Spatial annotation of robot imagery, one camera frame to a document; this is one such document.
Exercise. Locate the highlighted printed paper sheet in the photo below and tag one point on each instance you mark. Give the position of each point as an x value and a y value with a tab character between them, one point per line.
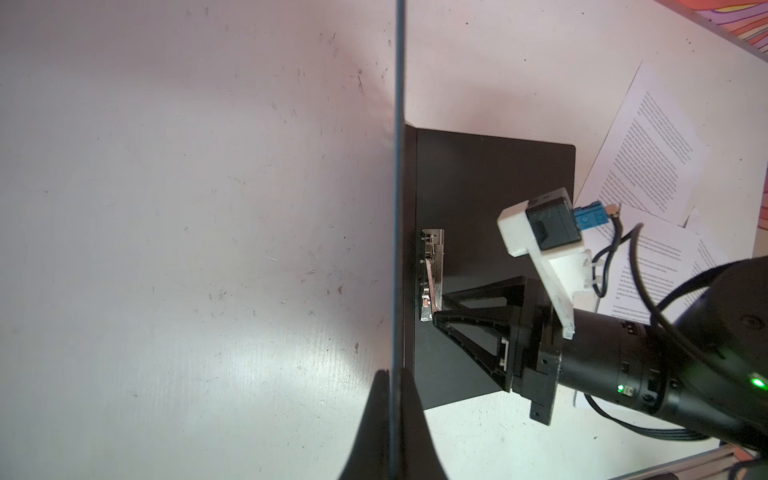
668	255

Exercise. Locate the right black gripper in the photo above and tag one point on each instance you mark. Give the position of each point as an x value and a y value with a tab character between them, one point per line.
532	370

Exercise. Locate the metal folder clip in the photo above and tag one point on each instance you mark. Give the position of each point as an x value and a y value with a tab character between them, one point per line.
431	276

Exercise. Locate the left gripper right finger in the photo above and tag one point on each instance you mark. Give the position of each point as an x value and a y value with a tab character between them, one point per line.
418	457

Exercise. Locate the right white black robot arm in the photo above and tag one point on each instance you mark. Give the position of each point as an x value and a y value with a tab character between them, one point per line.
721	393

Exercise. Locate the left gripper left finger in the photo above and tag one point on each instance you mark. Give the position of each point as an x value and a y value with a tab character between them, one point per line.
369	456

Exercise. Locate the far printed paper sheet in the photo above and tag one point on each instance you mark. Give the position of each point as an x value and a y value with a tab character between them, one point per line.
652	156

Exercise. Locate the blue file folder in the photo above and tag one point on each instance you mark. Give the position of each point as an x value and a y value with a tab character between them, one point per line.
459	183

